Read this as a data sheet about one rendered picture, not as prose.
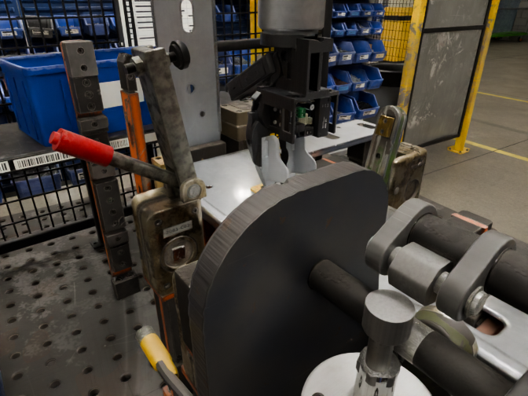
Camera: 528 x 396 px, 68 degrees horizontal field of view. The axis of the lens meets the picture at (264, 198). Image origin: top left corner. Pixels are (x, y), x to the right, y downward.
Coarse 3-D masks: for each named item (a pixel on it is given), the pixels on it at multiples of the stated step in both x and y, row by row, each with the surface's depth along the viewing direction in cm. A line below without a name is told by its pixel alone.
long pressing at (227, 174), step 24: (216, 168) 66; (240, 168) 66; (216, 192) 58; (240, 192) 58; (216, 216) 51; (384, 288) 39; (504, 312) 36; (480, 336) 34; (504, 336) 34; (480, 360) 32; (504, 360) 31
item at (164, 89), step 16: (144, 48) 38; (160, 48) 37; (176, 48) 39; (128, 64) 38; (144, 64) 38; (160, 64) 38; (176, 64) 41; (144, 80) 40; (160, 80) 38; (160, 96) 39; (176, 96) 40; (160, 112) 40; (176, 112) 41; (160, 128) 42; (176, 128) 41; (160, 144) 44; (176, 144) 42; (176, 160) 43; (176, 176) 44; (192, 176) 45; (176, 192) 48
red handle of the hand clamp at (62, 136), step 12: (60, 132) 36; (72, 132) 37; (60, 144) 36; (72, 144) 36; (84, 144) 37; (96, 144) 38; (84, 156) 38; (96, 156) 38; (108, 156) 39; (120, 156) 40; (120, 168) 40; (132, 168) 41; (144, 168) 42; (156, 168) 43; (156, 180) 43; (168, 180) 44
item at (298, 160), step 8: (280, 144) 54; (288, 144) 53; (296, 144) 53; (304, 144) 52; (288, 152) 54; (296, 152) 53; (304, 152) 52; (288, 160) 54; (296, 160) 54; (304, 160) 53; (312, 160) 52; (288, 168) 55; (296, 168) 54; (304, 168) 53; (312, 168) 52; (280, 184) 56
